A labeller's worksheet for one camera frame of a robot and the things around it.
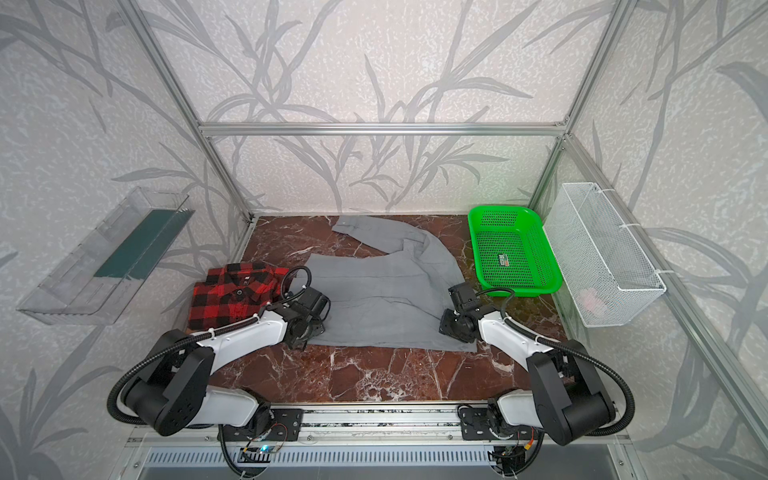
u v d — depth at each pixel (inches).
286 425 28.6
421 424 29.7
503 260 41.8
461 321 27.0
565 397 16.5
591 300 28.8
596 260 25.3
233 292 35.0
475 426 28.6
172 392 16.7
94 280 25.2
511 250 42.6
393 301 37.2
